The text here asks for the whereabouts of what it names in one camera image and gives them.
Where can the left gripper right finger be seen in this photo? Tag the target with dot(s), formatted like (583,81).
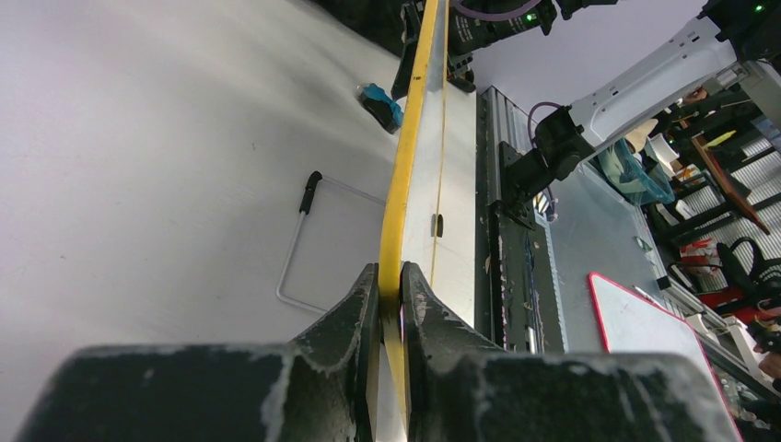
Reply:
(464,387)

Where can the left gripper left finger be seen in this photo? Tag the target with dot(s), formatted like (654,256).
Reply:
(320,386)

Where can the yellow framed whiteboard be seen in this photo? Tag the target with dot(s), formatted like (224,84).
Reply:
(428,219)

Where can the blue black whiteboard eraser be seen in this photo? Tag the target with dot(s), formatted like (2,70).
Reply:
(386,111)

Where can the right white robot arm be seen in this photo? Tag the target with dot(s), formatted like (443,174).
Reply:
(722,34)

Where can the pink framed whiteboard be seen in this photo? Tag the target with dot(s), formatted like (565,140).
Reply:
(631,324)

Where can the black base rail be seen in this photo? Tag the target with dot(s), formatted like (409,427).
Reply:
(516,301)

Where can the wire whiteboard stand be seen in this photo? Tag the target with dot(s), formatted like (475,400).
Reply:
(336,236)

